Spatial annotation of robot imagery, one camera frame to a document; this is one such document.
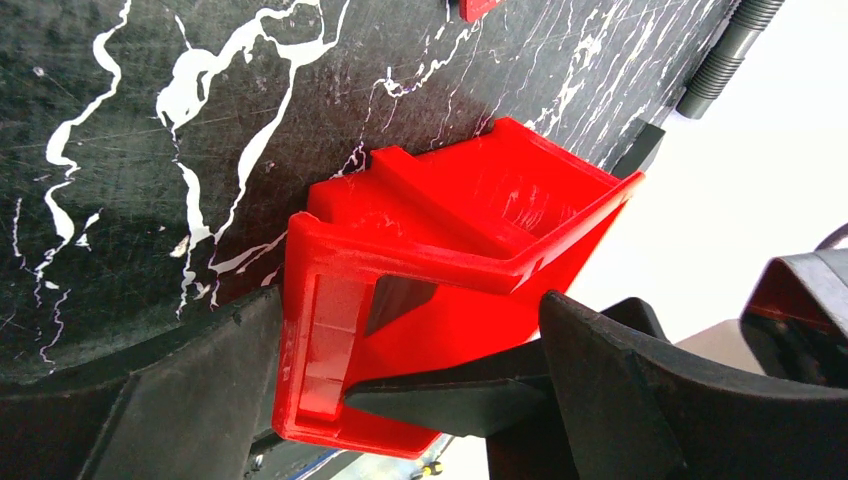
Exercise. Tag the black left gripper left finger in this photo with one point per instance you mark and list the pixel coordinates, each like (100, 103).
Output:
(182, 405)

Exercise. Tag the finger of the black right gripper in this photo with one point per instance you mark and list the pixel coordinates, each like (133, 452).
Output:
(480, 398)

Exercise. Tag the red plastic bin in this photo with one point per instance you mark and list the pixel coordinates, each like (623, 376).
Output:
(422, 263)

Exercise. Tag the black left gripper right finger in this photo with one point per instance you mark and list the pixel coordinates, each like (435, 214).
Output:
(636, 407)

